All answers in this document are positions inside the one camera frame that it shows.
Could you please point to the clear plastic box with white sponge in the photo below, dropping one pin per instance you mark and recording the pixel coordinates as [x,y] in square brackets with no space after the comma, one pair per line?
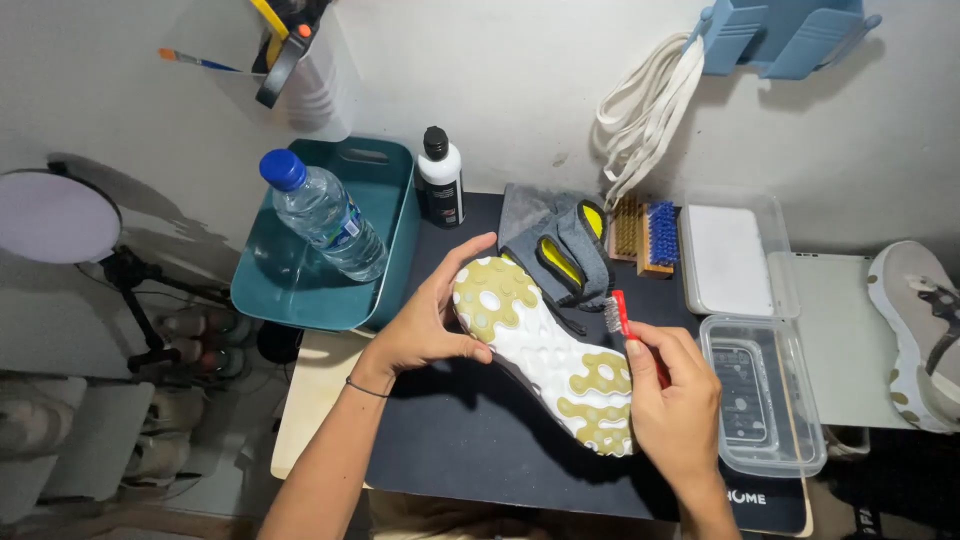
[731,259]

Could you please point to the grey sneaker with white-olive sole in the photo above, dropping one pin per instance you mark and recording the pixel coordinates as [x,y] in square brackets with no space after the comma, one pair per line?
[555,330]

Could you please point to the teal plastic basin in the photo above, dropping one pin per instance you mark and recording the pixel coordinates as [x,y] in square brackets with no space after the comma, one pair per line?
[300,285]

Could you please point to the white shoelaces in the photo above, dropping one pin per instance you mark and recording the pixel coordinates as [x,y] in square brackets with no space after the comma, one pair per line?
[649,112]

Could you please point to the person's left hand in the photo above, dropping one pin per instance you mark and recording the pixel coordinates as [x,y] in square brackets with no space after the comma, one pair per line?
[420,322]

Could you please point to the clear empty plastic container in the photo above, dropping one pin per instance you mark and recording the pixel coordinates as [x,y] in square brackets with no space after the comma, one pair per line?
[761,394]

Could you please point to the blue wall-mounted holder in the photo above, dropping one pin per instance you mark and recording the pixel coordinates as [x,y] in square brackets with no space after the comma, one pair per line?
[784,34]

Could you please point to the clear water bottle blue cap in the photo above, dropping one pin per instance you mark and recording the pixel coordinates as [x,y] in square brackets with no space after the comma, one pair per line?
[326,215]

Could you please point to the rack of shoes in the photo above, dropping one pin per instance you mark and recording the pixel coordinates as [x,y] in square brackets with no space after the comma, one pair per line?
[150,405]

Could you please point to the wooden brush with tan bristles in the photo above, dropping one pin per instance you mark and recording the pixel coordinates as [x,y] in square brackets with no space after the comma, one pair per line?
[625,229]

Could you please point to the paintbrush with orange tip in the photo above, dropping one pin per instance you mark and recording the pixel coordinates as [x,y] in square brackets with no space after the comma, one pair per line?
[196,60]

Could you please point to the white cleaner bottle black cap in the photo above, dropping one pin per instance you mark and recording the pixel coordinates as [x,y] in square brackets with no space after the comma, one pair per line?
[441,184]

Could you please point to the grey sneaker with speckled sole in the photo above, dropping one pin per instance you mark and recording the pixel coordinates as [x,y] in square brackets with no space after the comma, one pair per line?
[919,334]

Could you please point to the person's right hand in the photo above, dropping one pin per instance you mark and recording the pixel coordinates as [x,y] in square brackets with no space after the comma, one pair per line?
[671,409]

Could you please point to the clear wall container with tools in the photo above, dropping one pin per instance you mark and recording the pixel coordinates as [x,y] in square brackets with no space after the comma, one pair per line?
[304,64]

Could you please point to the red toothbrush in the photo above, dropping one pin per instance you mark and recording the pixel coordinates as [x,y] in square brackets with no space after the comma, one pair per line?
[626,326]

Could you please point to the wooden brush with blue bristles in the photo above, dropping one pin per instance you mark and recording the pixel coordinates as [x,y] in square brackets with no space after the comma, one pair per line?
[660,238]

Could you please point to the black desk mat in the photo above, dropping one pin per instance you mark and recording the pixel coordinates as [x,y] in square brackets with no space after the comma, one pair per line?
[480,442]

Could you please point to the grey microfiber cloth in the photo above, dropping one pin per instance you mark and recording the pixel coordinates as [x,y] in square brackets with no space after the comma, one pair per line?
[529,214]

